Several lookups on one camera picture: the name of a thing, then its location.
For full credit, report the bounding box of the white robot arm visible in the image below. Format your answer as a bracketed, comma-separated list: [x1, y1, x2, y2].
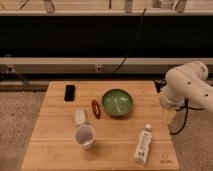
[160, 61, 213, 114]

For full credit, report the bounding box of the green bowl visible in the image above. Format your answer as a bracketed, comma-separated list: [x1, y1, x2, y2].
[101, 89, 133, 117]

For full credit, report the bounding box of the black smartphone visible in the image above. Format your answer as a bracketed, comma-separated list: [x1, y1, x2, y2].
[64, 85, 75, 101]

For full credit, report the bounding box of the small white box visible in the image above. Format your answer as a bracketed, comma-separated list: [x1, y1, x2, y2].
[74, 109, 87, 125]

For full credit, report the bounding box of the wooden table board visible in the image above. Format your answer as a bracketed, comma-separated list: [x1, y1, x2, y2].
[22, 81, 179, 171]

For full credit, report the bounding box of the white plastic bottle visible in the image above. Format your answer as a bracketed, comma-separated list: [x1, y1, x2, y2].
[134, 124, 152, 164]

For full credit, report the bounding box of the white wall outlet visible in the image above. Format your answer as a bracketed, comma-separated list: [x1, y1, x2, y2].
[97, 66, 102, 72]

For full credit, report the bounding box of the red oval ring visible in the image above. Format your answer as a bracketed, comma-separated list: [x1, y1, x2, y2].
[91, 99, 102, 120]

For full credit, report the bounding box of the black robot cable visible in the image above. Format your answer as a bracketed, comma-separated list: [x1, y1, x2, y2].
[169, 97, 204, 136]

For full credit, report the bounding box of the black hanging cable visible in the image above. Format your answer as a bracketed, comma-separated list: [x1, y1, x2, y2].
[111, 7, 148, 74]

